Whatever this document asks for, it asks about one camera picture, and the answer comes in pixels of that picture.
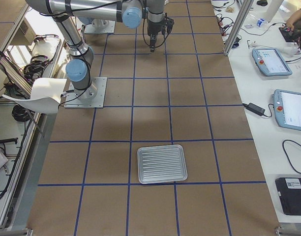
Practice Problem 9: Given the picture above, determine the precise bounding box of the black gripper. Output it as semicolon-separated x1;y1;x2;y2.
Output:
147;20;164;52

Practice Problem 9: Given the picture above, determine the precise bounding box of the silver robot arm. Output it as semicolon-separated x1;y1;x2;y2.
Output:
27;0;167;101

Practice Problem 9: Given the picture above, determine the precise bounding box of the ribbed metal tray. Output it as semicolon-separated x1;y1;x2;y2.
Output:
137;145;188;184

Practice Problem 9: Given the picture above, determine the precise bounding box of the clear plastic bottle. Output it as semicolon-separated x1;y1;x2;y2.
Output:
256;18;268;29

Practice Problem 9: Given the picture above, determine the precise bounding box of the far blue teach pendant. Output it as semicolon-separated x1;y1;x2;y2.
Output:
251;48;293;77

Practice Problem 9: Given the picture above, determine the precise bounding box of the blue teach pendant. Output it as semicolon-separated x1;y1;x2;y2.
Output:
272;89;301;131
251;48;293;77

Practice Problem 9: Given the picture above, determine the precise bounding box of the black power adapter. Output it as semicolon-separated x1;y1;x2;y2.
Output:
242;103;265;116

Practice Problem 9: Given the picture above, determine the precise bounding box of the near blue teach pendant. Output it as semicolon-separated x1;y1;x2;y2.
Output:
272;89;301;131

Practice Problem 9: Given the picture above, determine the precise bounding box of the black box with label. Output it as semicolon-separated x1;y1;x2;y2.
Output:
275;177;301;216

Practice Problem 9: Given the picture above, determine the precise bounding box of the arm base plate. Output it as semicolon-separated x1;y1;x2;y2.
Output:
84;19;116;34
64;77;107;109

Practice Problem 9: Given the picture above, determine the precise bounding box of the aluminium frame post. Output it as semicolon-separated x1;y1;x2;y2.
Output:
223;0;253;56

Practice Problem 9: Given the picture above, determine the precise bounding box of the black looped cable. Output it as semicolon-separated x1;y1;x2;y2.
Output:
282;140;301;175

